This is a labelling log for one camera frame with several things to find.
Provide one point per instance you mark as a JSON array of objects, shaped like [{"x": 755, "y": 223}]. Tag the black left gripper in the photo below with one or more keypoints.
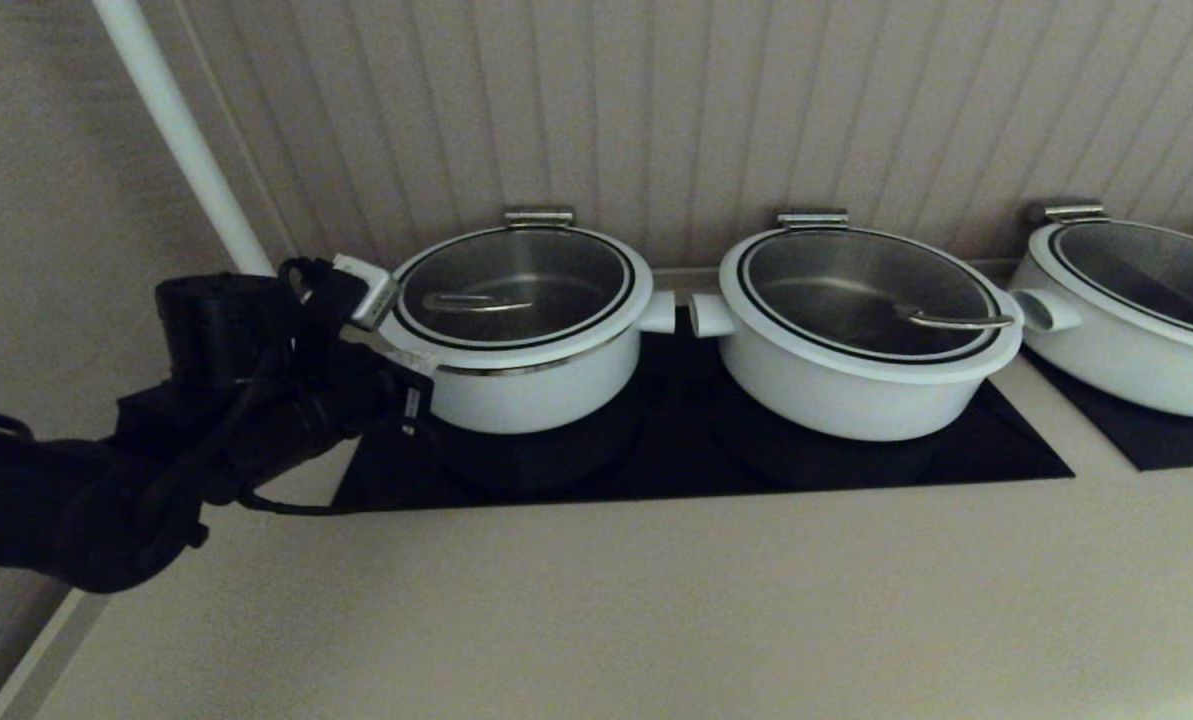
[{"x": 366, "y": 400}]

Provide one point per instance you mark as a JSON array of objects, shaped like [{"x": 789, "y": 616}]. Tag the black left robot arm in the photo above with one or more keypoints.
[{"x": 106, "y": 500}]

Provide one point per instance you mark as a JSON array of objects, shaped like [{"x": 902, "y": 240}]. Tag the white round pot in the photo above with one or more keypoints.
[
  {"x": 826, "y": 405},
  {"x": 1126, "y": 372},
  {"x": 546, "y": 400}
]

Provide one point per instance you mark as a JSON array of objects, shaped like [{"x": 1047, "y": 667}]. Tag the white support pole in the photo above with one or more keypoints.
[{"x": 186, "y": 140}]

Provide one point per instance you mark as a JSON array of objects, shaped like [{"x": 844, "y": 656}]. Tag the wide black glass cooktop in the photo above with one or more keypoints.
[{"x": 706, "y": 465}]

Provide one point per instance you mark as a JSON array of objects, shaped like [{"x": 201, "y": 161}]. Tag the small black glass cooktop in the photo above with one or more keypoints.
[{"x": 1156, "y": 447}]

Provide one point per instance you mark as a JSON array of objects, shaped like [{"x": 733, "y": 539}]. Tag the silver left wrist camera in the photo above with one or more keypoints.
[{"x": 368, "y": 290}]

